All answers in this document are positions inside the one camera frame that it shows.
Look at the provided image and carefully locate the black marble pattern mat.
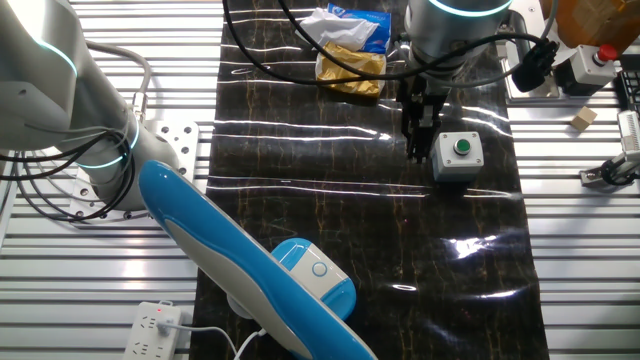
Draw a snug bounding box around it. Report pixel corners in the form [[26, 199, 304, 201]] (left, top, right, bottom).
[[189, 0, 551, 360]]

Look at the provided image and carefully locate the black keyboard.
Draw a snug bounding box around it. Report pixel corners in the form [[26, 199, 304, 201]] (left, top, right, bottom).
[[613, 69, 640, 114]]

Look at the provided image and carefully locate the grey red emergency stop box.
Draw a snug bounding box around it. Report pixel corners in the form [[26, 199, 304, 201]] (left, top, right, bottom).
[[554, 43, 620, 96]]

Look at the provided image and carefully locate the white tissue sheet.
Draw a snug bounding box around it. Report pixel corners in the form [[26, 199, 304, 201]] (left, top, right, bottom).
[[547, 29, 580, 69]]

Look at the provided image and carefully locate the white lamp power cable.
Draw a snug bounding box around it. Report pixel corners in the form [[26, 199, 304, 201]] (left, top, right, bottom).
[[157, 319, 269, 360]]

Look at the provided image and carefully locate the blue tissue pack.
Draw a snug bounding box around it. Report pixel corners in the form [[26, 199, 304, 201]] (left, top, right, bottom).
[[298, 2, 393, 55]]

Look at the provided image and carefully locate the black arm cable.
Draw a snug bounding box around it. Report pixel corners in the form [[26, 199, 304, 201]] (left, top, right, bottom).
[[222, 0, 551, 87]]

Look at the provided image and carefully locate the small wooden block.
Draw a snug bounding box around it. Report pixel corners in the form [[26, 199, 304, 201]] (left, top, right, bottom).
[[570, 105, 599, 133]]

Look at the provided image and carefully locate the grey green push button box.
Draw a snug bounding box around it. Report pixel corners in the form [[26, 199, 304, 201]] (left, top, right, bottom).
[[430, 130, 485, 184]]

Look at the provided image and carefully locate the blue white handheld device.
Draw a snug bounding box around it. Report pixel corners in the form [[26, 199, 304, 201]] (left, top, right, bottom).
[[137, 159, 379, 360]]

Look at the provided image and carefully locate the silver metal tray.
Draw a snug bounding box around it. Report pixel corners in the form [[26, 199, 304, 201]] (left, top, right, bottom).
[[497, 9, 564, 105]]

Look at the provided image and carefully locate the white power strip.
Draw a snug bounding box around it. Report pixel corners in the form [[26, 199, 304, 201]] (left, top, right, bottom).
[[122, 300, 184, 360]]

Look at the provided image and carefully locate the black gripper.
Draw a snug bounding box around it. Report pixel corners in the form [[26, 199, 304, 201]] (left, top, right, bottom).
[[397, 74, 451, 165]]

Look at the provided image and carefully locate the silver robot mounting plate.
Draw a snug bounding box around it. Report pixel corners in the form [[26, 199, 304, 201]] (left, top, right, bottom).
[[67, 119, 200, 221]]

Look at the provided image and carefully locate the thick grey robot cable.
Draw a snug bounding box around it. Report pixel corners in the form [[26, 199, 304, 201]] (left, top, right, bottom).
[[84, 39, 154, 121]]

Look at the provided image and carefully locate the black cable bundle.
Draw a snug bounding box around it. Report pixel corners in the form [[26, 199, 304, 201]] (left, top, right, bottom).
[[0, 127, 136, 224]]

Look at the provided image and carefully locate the brown cardboard box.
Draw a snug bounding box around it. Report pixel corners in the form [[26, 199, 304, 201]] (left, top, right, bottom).
[[539, 0, 640, 56]]

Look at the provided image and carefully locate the gold foil package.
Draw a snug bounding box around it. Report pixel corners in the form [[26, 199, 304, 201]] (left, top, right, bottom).
[[314, 42, 387, 99]]

